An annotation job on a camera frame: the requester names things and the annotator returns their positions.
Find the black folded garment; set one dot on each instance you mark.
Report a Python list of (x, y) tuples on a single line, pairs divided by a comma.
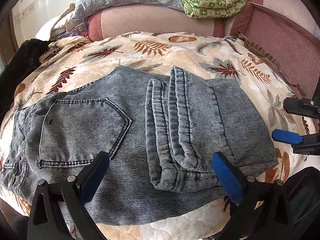
[(23, 63)]

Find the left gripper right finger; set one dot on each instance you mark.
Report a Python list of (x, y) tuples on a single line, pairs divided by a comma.
[(263, 210)]

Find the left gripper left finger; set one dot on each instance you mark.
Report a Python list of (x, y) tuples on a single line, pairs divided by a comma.
[(46, 220)]

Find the cream leaf-print blanket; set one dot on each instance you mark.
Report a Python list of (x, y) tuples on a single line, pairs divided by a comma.
[(75, 61)]

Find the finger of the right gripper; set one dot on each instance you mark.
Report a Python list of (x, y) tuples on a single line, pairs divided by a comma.
[(301, 144), (302, 107)]

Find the green patterned folded cloth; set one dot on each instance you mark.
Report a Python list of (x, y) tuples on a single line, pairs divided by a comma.
[(213, 8)]

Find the light blue denim pants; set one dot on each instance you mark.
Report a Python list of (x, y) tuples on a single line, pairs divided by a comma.
[(160, 133)]

